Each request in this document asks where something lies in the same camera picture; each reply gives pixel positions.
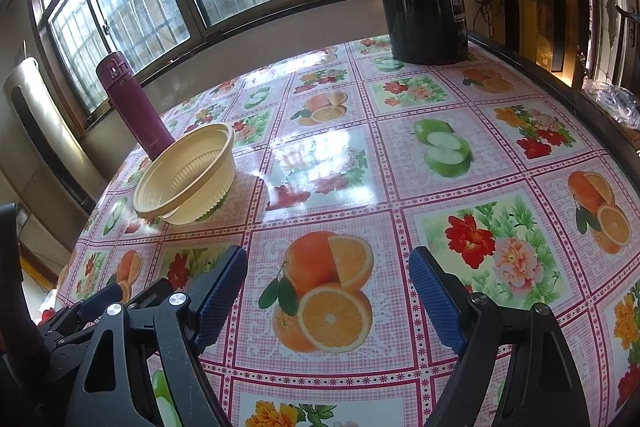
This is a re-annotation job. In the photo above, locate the clear plastic bag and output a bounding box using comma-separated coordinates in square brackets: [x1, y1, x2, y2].
[582, 79, 640, 128]

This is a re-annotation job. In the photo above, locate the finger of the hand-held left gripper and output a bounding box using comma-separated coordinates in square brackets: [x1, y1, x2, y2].
[125, 278, 175, 310]
[39, 283, 125, 339]

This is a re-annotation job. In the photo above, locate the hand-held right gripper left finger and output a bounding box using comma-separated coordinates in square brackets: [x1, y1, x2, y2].
[65, 244, 249, 427]

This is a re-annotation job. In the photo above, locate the purple thermos bottle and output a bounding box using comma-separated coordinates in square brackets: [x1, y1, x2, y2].
[96, 51, 176, 162]

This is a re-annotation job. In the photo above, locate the dark hanging cable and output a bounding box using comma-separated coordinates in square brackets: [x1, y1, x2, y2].
[472, 0, 502, 38]

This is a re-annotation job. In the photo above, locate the yellow ribbed plastic bowl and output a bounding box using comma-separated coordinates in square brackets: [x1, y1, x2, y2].
[145, 142, 237, 226]
[133, 122, 236, 219]

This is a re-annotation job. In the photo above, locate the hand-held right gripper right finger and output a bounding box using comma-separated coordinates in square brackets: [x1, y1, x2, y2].
[408, 246, 592, 427]

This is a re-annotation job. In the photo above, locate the fruit and flower tablecloth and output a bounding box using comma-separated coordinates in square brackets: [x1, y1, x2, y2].
[55, 34, 640, 427]

